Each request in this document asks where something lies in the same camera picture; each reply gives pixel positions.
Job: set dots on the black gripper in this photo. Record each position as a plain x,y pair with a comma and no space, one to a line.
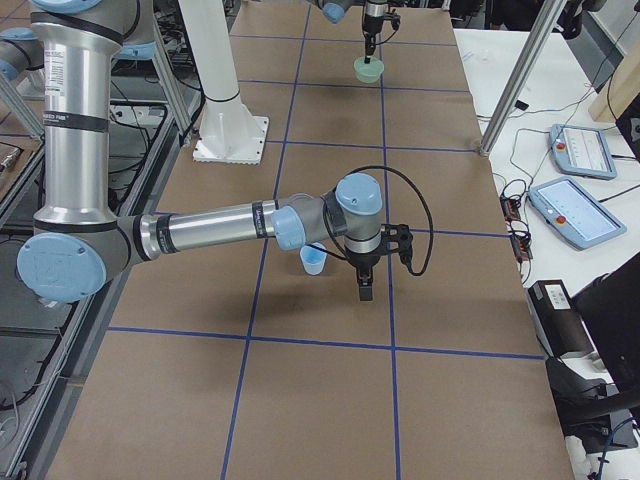
361,261
372,22

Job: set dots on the green ceramic bowl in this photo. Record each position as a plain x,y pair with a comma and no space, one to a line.
368,69

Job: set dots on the blue plastic cup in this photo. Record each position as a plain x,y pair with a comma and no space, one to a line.
313,258

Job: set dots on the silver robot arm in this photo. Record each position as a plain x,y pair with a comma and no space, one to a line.
79,243
374,14

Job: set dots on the orange black electronics board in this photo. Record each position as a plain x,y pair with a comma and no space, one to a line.
518,230

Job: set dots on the small black square device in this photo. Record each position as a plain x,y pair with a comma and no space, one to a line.
521,105

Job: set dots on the black box with label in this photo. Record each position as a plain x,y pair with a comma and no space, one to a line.
558,326

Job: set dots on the near teach pendant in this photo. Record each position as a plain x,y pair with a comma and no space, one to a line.
574,213

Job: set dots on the teach pendant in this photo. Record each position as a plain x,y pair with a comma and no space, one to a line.
581,151
574,213

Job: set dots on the far teach pendant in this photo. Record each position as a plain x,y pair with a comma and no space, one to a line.
581,151

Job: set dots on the black computer monitor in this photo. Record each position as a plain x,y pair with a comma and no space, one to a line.
609,308

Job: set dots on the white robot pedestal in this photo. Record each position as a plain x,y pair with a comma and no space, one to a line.
228,132

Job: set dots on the aluminium frame post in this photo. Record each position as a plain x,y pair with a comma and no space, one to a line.
533,46

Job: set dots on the aluminium side frame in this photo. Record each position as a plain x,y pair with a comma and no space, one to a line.
150,121

